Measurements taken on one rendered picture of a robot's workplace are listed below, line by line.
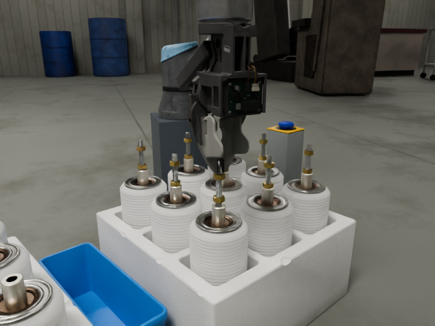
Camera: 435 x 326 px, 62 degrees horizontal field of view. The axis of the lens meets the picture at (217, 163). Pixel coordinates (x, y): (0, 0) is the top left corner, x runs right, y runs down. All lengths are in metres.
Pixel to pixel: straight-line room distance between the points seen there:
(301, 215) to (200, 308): 0.28
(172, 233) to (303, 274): 0.25
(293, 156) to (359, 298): 0.37
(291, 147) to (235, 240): 0.45
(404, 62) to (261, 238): 7.03
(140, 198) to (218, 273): 0.24
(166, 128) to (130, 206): 0.44
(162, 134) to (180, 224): 0.53
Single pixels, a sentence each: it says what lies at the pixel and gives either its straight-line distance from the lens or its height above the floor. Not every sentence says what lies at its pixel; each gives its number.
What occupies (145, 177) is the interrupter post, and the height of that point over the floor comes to 0.27.
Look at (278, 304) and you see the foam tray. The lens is 0.68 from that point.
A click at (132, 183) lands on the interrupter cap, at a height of 0.25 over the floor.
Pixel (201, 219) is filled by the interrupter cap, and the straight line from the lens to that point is 0.60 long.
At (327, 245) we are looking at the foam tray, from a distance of 0.74.
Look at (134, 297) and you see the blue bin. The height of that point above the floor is 0.09.
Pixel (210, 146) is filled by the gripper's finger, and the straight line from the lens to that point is 0.52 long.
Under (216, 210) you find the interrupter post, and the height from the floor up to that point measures 0.28.
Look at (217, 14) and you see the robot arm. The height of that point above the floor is 0.56.
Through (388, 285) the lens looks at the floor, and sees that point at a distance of 0.96.
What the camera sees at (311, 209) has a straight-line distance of 0.73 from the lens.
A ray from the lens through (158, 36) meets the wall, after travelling 7.65.
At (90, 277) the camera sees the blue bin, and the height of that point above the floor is 0.04.
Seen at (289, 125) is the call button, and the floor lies 0.33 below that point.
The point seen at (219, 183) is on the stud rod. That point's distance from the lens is 0.57.
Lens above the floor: 0.52
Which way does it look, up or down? 18 degrees down
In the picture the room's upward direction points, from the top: straight up
